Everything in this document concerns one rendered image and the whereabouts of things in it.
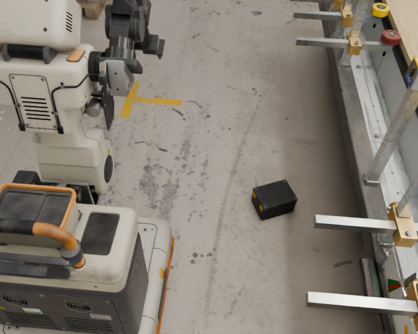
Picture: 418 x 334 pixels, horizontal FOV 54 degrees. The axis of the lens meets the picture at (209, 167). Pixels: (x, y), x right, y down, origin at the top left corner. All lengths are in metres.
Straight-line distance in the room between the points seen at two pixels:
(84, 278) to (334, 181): 1.70
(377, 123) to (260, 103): 1.14
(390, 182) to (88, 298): 1.21
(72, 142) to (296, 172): 1.52
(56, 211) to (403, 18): 1.76
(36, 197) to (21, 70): 0.36
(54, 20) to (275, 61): 2.44
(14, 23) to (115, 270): 0.70
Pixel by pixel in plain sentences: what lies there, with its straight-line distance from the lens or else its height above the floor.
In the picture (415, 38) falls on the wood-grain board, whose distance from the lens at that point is 2.12.
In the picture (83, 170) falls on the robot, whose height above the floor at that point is 0.79.
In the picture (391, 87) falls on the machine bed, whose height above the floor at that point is 0.70.
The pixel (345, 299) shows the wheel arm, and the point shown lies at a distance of 1.17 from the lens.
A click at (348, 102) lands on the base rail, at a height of 0.70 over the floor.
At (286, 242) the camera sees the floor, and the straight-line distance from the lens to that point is 2.23.
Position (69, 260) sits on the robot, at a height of 0.90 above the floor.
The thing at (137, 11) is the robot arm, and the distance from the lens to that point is 1.25.
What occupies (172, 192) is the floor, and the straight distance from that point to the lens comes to 2.37.
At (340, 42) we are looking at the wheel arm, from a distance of 2.04.
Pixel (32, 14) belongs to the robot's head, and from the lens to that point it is 1.19.
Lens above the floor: 1.88
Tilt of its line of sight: 49 degrees down
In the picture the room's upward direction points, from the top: 2 degrees clockwise
